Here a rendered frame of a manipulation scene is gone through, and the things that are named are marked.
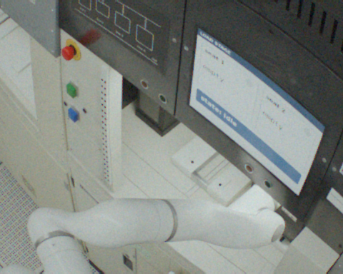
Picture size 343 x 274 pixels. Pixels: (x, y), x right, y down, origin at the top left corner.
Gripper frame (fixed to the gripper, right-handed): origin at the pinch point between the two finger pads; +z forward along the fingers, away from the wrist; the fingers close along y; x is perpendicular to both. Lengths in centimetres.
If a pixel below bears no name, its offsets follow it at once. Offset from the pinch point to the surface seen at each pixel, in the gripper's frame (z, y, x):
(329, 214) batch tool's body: -27.5, 20.9, 29.4
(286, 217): -8.8, 4.6, -15.0
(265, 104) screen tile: -29, 0, 42
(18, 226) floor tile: -49, -94, -120
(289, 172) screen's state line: -28.3, 8.5, 31.2
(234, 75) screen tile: -29, -7, 43
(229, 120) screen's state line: -29.2, -6.6, 31.5
